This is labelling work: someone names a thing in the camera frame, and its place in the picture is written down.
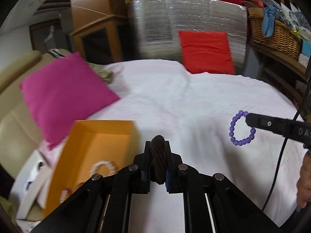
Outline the black hair scrunchie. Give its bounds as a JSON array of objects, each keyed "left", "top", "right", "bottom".
[{"left": 150, "top": 135, "right": 166, "bottom": 185}]

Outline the purple bead bracelet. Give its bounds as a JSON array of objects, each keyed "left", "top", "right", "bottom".
[{"left": 228, "top": 110, "right": 257, "bottom": 147}]

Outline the person's right hand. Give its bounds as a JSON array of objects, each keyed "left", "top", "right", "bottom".
[{"left": 296, "top": 150, "right": 311, "bottom": 208}]

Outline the wooden shelf unit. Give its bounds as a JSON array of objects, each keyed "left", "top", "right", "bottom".
[{"left": 249, "top": 40, "right": 307, "bottom": 104}]

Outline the orange cardboard box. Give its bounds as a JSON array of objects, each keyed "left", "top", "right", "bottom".
[{"left": 44, "top": 120, "right": 140, "bottom": 217}]

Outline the white bed blanket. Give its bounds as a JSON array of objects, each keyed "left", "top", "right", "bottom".
[{"left": 35, "top": 59, "right": 304, "bottom": 232}]

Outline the light blue box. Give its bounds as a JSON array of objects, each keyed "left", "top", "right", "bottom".
[{"left": 298, "top": 39, "right": 311, "bottom": 67}]

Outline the wicker basket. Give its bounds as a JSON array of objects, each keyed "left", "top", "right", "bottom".
[{"left": 249, "top": 15, "right": 302, "bottom": 61}]

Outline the white flat box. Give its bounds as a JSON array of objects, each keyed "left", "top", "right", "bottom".
[{"left": 11, "top": 150, "right": 52, "bottom": 219}]

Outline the olive crumpled cloth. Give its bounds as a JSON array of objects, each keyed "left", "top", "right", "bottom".
[{"left": 87, "top": 62, "right": 121, "bottom": 85}]

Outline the red pillow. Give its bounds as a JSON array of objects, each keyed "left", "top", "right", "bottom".
[{"left": 179, "top": 30, "right": 236, "bottom": 75}]

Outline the magenta pillow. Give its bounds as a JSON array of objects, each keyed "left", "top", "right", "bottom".
[{"left": 20, "top": 52, "right": 120, "bottom": 149}]

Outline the blue cloth in basket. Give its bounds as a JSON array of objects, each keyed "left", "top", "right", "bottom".
[{"left": 261, "top": 4, "right": 278, "bottom": 37}]

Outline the beige leather sofa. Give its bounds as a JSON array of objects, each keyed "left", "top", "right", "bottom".
[{"left": 0, "top": 48, "right": 73, "bottom": 180}]

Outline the wooden cabinet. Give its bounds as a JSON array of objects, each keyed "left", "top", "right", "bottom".
[{"left": 70, "top": 0, "right": 136, "bottom": 65}]

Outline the silver foil insulation panel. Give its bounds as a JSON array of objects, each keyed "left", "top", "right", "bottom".
[{"left": 129, "top": 0, "right": 247, "bottom": 74}]

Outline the white pearl bracelet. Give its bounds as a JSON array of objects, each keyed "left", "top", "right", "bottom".
[{"left": 89, "top": 160, "right": 118, "bottom": 177}]

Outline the black cable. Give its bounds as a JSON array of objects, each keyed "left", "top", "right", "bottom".
[{"left": 261, "top": 60, "right": 311, "bottom": 211}]

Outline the multicolour bead bracelet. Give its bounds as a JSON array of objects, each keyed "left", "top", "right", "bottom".
[{"left": 59, "top": 187, "right": 73, "bottom": 204}]

